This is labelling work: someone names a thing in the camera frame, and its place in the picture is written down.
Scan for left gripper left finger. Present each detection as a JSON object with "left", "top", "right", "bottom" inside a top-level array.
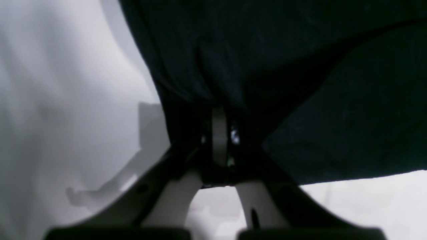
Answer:
[{"left": 45, "top": 134, "right": 212, "bottom": 240}]

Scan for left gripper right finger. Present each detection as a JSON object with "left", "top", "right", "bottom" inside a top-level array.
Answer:
[{"left": 220, "top": 133, "right": 386, "bottom": 240}]

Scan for black T-shirt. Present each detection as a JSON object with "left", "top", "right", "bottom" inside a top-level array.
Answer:
[{"left": 119, "top": 0, "right": 426, "bottom": 184}]

